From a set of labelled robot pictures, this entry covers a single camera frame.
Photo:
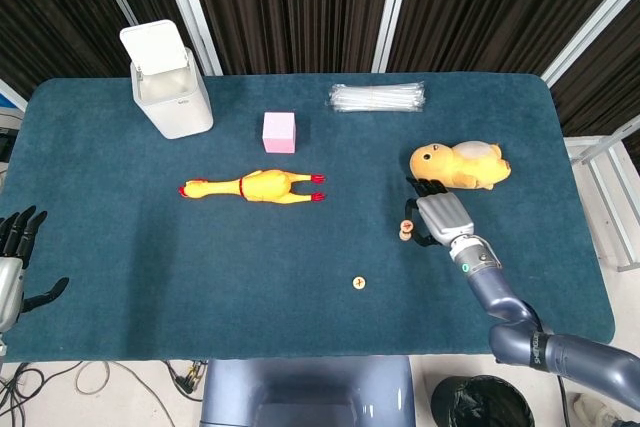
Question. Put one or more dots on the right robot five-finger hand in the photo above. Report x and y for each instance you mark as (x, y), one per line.
(445, 217)

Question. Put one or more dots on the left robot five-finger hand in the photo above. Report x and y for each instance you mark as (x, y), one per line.
(10, 292)

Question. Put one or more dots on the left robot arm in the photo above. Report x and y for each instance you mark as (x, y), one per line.
(2, 344)

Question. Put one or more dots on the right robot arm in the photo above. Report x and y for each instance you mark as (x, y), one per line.
(492, 287)

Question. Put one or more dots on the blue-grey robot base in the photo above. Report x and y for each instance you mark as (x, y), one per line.
(305, 392)

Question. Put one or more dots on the yellow plush animal toy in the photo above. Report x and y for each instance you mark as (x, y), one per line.
(460, 164)

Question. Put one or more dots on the bundle of clear straws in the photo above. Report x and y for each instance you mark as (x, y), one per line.
(377, 97)

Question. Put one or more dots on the teal blue table cloth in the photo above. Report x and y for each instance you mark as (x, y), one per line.
(150, 247)

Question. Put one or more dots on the black box device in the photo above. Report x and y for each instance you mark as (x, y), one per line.
(4, 144)

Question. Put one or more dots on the yellow rubber chicken toy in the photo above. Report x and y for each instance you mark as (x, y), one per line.
(265, 187)

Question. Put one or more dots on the pink cube block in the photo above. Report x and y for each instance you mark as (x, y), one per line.
(279, 133)

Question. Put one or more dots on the black bin with bag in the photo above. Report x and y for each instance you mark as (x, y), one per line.
(480, 404)

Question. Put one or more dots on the blue white panel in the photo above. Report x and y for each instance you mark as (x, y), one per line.
(7, 97)

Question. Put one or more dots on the black power plug strip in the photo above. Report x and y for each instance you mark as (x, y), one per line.
(187, 381)

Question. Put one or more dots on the dark pleated curtain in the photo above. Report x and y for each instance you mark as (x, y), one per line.
(295, 7)
(490, 7)
(610, 77)
(50, 7)

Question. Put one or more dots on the white trash bin with lid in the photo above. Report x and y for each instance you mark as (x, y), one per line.
(175, 107)

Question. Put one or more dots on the white metal frame rack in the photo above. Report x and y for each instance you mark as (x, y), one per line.
(607, 143)

